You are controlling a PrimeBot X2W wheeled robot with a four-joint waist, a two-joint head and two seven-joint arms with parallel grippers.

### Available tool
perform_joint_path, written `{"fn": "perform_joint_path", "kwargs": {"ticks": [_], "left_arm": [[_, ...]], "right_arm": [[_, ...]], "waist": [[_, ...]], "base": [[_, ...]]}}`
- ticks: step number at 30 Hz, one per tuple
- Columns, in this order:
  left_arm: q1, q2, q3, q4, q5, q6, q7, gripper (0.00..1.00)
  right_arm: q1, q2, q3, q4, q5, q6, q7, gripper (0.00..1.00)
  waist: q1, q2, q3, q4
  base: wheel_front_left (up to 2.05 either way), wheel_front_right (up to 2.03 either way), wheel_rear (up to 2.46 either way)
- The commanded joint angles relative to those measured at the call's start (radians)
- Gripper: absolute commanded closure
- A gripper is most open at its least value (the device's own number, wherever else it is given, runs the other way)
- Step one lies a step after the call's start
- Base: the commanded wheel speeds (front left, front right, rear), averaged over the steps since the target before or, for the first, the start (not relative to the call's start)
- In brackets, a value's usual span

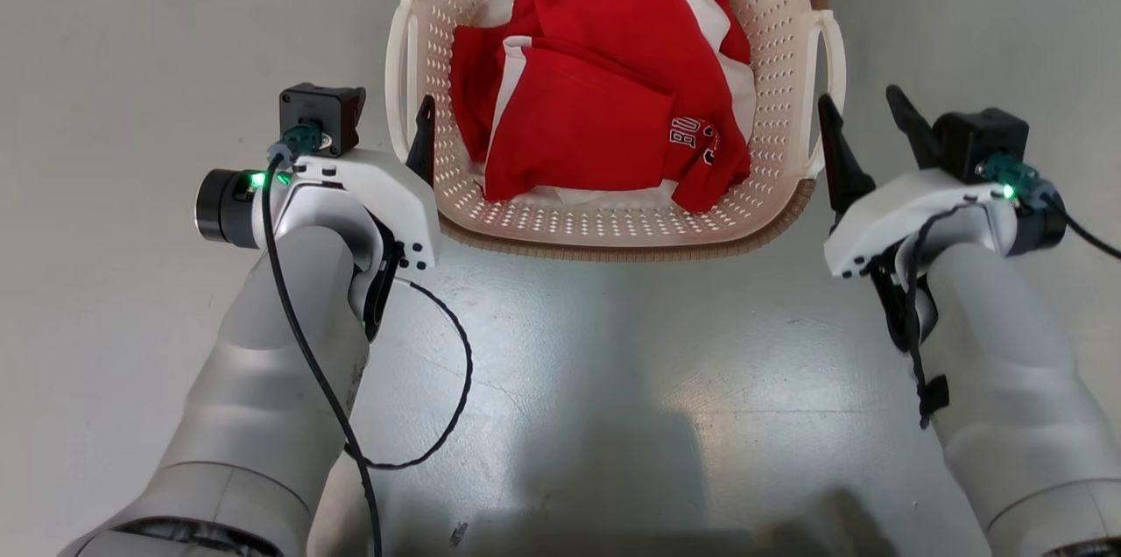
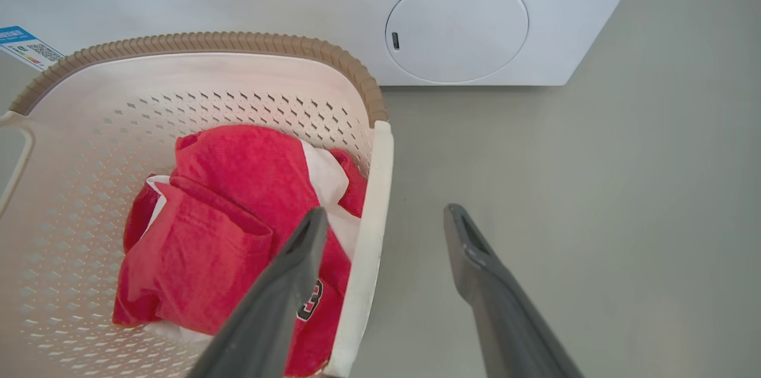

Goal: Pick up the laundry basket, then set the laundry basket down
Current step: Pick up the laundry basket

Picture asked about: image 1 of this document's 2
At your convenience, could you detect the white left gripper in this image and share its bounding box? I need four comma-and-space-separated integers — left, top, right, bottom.
276, 95, 441, 341

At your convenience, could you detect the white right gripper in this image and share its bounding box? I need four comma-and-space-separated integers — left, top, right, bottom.
817, 84, 1019, 354

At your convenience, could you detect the cream perforated plastic laundry basket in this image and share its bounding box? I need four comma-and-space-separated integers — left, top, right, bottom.
384, 0, 848, 263

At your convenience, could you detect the red jersey with white lettering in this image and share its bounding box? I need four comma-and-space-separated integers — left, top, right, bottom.
449, 0, 754, 215

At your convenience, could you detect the thin black strapped cable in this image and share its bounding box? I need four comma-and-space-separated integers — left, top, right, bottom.
905, 203, 986, 431

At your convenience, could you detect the black cable with teal plug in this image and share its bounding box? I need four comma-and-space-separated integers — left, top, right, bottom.
261, 123, 384, 557
979, 152, 1121, 261

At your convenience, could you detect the thin black braided cable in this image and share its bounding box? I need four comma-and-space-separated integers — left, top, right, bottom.
344, 277, 475, 471

